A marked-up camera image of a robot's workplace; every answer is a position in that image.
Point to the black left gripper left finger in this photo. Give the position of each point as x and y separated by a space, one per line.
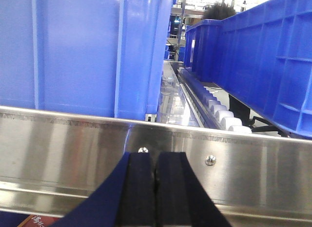
124 199

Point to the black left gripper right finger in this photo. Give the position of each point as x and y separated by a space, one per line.
181 200

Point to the red packet in bin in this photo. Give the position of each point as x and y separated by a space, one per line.
38 221

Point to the large blue crate upper shelf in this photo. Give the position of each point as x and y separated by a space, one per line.
92 57

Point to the white roller track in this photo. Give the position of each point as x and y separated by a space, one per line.
212 113

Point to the dark blue crate upper right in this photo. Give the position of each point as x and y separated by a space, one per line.
262 57

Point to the shelf rail screw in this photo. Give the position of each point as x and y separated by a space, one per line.
143 150
210 160

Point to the stainless steel shelf rail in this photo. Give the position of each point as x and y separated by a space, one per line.
50 162

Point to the steel divider rail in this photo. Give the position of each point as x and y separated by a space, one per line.
174 106

